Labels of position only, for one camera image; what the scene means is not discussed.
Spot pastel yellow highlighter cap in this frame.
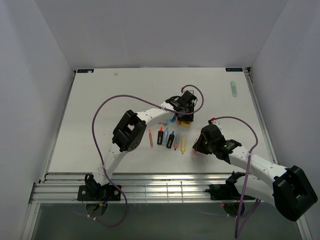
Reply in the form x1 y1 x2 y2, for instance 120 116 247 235
180 121 190 129

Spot thin orange highlighter pen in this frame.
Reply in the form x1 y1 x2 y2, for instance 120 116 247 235
148 128 154 148

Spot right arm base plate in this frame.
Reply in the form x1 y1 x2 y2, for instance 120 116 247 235
205 184 241 201

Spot black blue-capped highlighter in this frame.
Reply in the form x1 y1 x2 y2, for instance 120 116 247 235
166 131 175 149

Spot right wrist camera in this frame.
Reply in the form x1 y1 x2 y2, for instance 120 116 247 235
211 120 223 130

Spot left blue corner label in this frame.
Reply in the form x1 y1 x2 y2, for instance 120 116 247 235
76 68 94 74

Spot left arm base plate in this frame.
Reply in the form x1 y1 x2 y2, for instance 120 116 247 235
76 185 121 202

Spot pastel coral highlighter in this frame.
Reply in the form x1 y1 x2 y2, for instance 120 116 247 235
173 132 181 151

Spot pastel orange highlighter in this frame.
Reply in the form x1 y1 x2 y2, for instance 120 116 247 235
192 139 198 151

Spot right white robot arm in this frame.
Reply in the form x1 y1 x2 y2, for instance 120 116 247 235
192 124 318 222

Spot aluminium frame rails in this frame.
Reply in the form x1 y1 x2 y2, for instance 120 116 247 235
29 173 229 204

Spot pastel green highlighter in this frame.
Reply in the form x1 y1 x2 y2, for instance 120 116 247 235
230 81 238 98

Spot black orange-capped highlighter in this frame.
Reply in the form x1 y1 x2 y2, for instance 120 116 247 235
157 127 164 145

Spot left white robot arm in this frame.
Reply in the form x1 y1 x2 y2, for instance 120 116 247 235
85 90 197 188

